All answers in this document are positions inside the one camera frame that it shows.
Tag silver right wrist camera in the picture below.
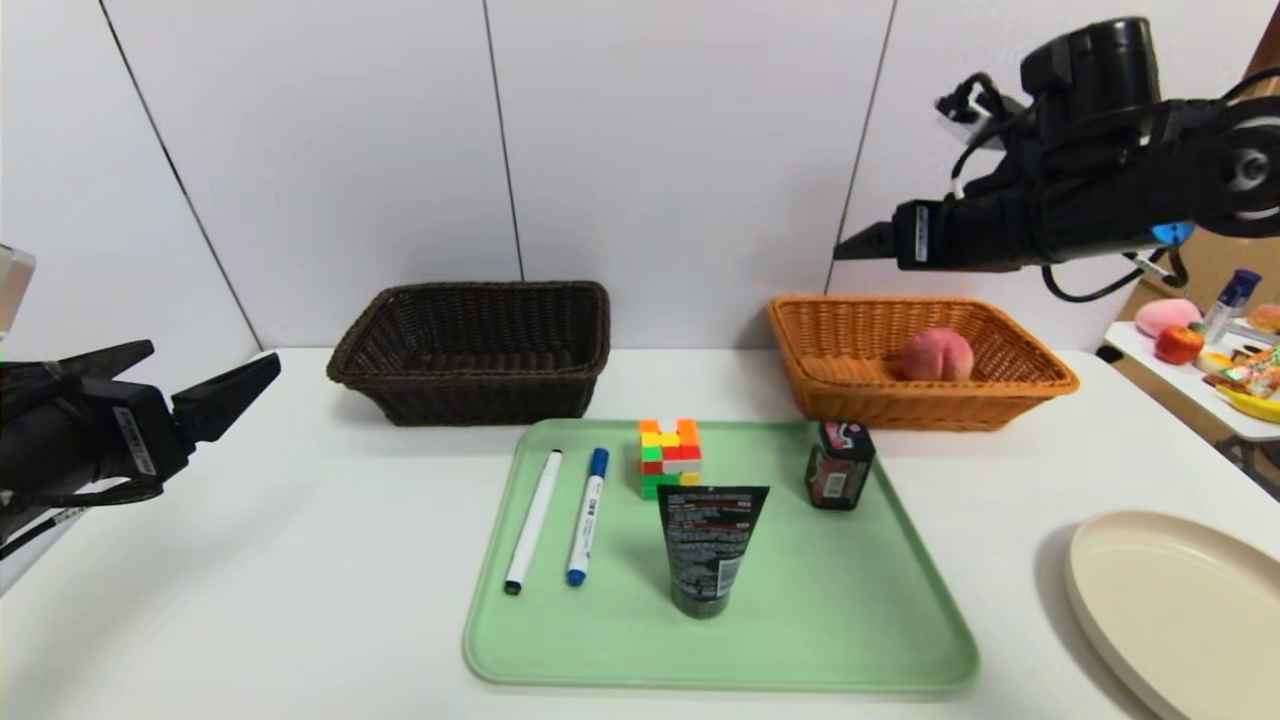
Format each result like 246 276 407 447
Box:
935 95 1006 151

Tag orange wicker basket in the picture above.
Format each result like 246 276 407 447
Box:
766 296 1080 433

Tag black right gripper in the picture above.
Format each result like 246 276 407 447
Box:
833 173 1039 273

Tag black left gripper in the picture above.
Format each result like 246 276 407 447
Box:
0 339 283 495

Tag colourful snack packets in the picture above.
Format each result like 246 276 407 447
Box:
1203 347 1280 399

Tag red apple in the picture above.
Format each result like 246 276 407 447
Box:
1153 325 1204 366

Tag white marker black cap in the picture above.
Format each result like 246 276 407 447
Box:
504 450 564 595

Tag yellow banana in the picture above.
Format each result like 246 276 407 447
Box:
1212 385 1280 426

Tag white side table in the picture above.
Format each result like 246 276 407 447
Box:
1100 322 1280 443

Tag multicolour puzzle cube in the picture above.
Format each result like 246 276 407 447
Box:
638 418 703 500

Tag pink plush peach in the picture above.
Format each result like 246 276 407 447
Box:
1135 298 1201 341

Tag light wooden cabinet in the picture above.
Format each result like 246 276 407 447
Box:
1115 5 1280 321

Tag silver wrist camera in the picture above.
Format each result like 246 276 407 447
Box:
935 95 1006 151
0 245 38 341

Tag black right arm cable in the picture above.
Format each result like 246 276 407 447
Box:
1040 240 1191 303

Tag dark brown wicker basket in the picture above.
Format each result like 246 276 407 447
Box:
327 281 611 428

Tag light green plastic tray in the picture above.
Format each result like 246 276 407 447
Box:
462 418 979 693

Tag cream oval plate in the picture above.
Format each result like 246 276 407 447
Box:
1065 510 1280 720

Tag black cosmetic tube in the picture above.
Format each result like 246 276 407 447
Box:
657 484 770 619

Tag white bottle blue cap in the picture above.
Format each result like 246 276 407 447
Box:
1200 270 1261 346

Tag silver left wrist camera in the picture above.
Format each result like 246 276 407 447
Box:
0 245 38 341

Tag white marker blue cap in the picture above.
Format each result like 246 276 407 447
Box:
566 447 610 586

